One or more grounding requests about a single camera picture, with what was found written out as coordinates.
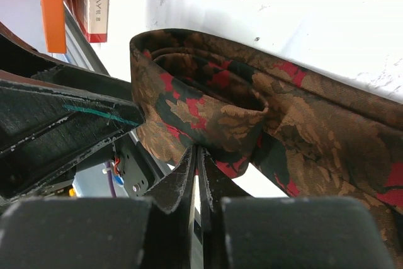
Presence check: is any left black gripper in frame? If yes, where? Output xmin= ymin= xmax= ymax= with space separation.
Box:
xmin=1 ymin=26 xmax=145 ymax=203

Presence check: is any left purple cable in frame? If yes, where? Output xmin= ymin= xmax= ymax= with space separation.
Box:
xmin=105 ymin=161 xmax=116 ymax=199

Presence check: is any brown red patterned tie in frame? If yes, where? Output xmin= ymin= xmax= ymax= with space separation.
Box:
xmin=130 ymin=28 xmax=402 ymax=268

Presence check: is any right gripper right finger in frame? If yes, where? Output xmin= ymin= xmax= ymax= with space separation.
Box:
xmin=196 ymin=146 xmax=249 ymax=269

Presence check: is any red folder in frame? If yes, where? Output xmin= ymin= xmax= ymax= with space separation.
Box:
xmin=64 ymin=0 xmax=110 ymax=43

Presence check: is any orange folder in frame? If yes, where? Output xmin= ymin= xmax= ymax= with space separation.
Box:
xmin=40 ymin=0 xmax=67 ymax=54

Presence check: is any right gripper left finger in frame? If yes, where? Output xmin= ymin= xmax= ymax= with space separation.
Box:
xmin=144 ymin=146 xmax=197 ymax=269

